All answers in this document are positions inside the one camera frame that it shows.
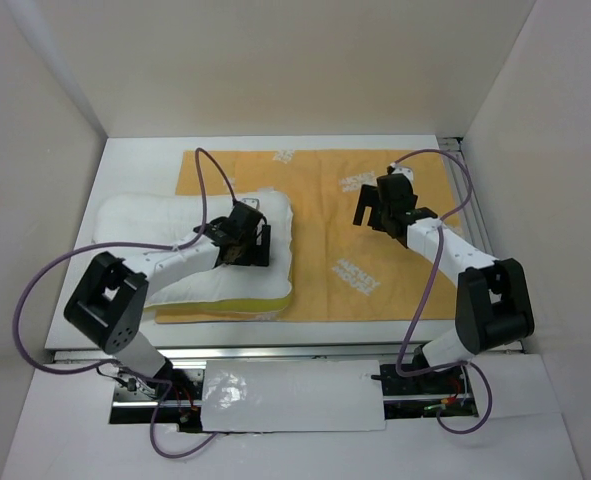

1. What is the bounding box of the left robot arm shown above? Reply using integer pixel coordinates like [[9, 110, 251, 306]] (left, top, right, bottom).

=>
[[64, 201, 271, 399]]

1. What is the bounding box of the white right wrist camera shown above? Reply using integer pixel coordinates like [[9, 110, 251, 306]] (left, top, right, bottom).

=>
[[387, 162, 414, 182]]

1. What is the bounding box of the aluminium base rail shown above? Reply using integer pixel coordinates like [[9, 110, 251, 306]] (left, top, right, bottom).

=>
[[52, 341, 526, 362]]

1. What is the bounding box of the white cover plate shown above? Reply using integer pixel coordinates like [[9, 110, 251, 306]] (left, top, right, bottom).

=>
[[201, 360, 385, 433]]

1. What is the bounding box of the aluminium side rail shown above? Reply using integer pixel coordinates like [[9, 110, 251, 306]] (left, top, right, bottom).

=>
[[437, 135, 521, 351]]

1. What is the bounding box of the white pillow yellow edge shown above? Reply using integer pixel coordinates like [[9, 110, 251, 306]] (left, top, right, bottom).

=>
[[92, 189, 293, 318]]

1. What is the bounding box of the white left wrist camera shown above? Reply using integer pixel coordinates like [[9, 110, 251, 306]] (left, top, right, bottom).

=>
[[241, 198, 260, 210]]

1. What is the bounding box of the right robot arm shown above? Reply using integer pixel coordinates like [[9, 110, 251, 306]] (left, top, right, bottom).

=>
[[353, 172, 535, 392]]

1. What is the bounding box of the Mickey Mouse pillowcase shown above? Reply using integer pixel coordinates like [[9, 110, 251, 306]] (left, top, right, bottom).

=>
[[153, 147, 464, 325]]

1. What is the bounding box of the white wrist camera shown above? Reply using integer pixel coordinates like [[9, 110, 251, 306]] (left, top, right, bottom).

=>
[[387, 162, 414, 182], [241, 198, 260, 210]]

